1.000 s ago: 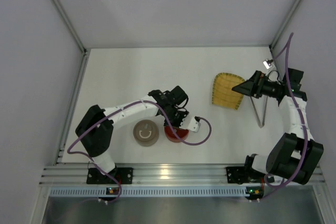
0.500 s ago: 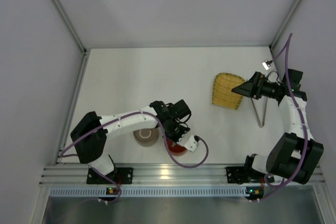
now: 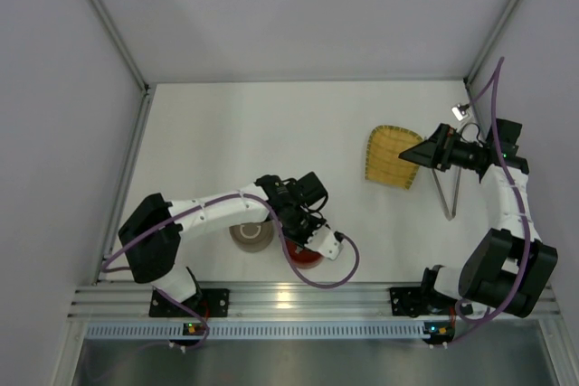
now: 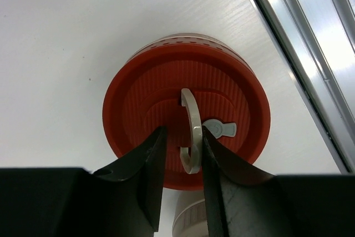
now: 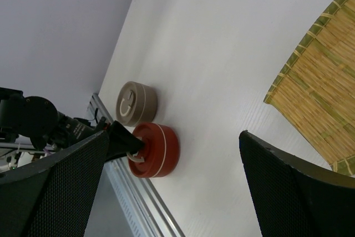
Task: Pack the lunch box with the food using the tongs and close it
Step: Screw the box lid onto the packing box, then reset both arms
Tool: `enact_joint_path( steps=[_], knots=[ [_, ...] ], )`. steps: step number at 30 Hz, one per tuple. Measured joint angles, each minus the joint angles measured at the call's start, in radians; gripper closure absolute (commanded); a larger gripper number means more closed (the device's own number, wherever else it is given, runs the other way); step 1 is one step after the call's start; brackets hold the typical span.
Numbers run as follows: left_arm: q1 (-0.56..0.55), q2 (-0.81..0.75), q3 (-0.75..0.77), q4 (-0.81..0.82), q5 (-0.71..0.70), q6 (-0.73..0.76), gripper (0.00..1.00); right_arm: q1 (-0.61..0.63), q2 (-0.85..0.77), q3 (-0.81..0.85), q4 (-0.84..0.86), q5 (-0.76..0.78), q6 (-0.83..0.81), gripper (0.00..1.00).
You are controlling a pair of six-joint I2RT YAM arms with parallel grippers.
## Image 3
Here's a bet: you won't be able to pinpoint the red round lid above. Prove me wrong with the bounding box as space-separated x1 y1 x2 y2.
286 240 324 262

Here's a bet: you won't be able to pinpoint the red-banded steel bowl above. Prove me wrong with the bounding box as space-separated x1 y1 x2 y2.
292 257 323 269

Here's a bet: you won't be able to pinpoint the beige-banded steel bowl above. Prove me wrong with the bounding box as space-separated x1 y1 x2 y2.
233 239 272 253

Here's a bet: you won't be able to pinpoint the brown round lid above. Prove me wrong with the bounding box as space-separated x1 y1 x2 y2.
229 221 274 240

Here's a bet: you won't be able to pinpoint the metal tongs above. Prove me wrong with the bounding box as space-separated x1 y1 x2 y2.
432 167 463 222

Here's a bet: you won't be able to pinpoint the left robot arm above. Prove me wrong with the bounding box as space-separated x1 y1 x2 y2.
119 172 340 302

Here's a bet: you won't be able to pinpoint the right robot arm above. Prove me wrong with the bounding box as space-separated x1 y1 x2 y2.
399 119 558 318

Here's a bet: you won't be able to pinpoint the bamboo tray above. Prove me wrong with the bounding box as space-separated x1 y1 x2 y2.
365 125 422 190

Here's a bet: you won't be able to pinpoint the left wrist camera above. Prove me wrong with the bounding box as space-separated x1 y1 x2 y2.
305 226 342 260

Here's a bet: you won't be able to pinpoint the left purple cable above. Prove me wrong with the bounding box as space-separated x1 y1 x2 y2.
101 193 361 351

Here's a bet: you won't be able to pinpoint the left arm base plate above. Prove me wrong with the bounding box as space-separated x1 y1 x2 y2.
148 288 230 318

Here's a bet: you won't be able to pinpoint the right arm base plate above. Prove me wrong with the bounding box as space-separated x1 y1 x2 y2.
388 287 457 318

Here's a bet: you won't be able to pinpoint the right frame post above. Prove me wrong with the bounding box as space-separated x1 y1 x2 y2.
463 0 523 89

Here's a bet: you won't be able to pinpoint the frame post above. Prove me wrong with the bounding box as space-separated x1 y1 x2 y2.
463 0 523 89
87 0 150 94

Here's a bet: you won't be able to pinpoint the aluminium mounting rail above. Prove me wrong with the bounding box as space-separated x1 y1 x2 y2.
66 281 561 322

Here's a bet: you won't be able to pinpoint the slotted cable duct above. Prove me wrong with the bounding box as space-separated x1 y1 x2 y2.
85 321 451 340

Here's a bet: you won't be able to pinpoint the left frame post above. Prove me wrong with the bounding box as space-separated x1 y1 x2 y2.
87 0 150 94

